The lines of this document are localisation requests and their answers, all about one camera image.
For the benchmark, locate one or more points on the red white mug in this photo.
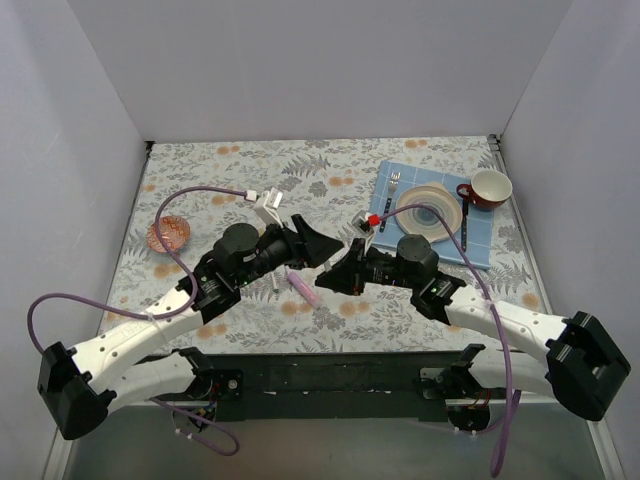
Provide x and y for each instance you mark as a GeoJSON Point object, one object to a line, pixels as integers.
{"type": "Point", "coordinates": [486, 190]}

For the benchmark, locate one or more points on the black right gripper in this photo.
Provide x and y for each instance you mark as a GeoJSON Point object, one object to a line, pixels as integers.
{"type": "Point", "coordinates": [358, 267]}

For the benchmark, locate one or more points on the beige blue-ringed plate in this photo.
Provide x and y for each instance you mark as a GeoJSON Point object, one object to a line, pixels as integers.
{"type": "Point", "coordinates": [437, 203]}

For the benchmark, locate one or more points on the white green-tipped marker pen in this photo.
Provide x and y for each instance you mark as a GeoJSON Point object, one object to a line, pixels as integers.
{"type": "Point", "coordinates": [274, 282]}

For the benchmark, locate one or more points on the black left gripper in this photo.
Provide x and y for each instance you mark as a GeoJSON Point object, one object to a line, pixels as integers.
{"type": "Point", "coordinates": [294, 243]}

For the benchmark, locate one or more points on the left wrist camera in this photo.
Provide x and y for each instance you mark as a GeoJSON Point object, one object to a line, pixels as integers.
{"type": "Point", "coordinates": [266, 207]}

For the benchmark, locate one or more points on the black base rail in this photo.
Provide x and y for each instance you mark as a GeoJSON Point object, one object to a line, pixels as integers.
{"type": "Point", "coordinates": [413, 385]}

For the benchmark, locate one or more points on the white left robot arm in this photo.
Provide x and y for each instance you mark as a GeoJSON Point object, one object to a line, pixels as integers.
{"type": "Point", "coordinates": [83, 384]}

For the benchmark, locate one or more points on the black-handled knife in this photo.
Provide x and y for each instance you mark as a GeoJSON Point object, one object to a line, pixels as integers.
{"type": "Point", "coordinates": [464, 224]}

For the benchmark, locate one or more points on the red patterned small bowl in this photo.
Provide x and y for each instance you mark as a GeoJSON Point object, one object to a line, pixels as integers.
{"type": "Point", "coordinates": [175, 231]}

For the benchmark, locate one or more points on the pink highlighter pen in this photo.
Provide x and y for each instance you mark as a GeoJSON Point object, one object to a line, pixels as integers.
{"type": "Point", "coordinates": [303, 289]}

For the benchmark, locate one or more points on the silver fork black handle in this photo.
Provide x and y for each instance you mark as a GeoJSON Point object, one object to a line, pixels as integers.
{"type": "Point", "coordinates": [392, 187]}

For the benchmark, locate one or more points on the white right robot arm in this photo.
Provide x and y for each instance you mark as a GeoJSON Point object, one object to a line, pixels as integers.
{"type": "Point", "coordinates": [585, 367]}

